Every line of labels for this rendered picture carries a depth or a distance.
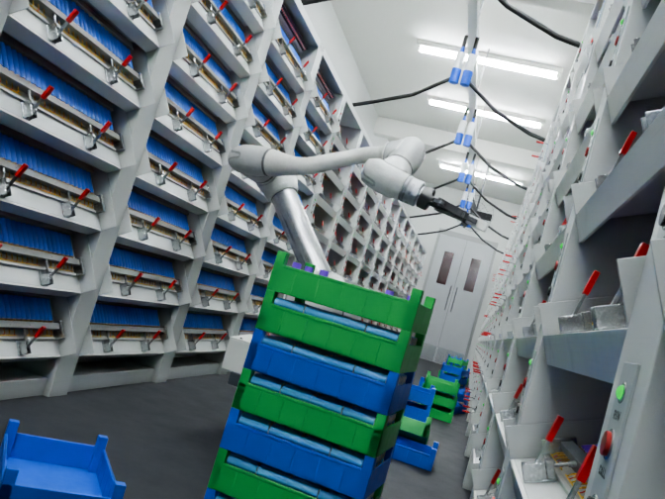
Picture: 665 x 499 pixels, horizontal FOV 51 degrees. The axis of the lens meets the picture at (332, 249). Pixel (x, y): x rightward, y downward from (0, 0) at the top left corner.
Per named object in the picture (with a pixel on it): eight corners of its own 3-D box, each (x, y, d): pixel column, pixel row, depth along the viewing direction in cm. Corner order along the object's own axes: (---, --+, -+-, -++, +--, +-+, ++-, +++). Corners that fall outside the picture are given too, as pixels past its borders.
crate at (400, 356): (254, 328, 137) (265, 288, 138) (287, 331, 156) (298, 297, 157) (399, 373, 128) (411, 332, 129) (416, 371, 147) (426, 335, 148)
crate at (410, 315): (265, 288, 138) (277, 249, 138) (298, 297, 157) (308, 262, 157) (411, 332, 129) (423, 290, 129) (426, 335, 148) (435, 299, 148)
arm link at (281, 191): (312, 342, 238) (339, 347, 257) (351, 320, 233) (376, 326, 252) (237, 161, 267) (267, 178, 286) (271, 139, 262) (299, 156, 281)
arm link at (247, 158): (266, 140, 247) (285, 152, 259) (226, 135, 256) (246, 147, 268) (256, 175, 246) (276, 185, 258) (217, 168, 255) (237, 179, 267)
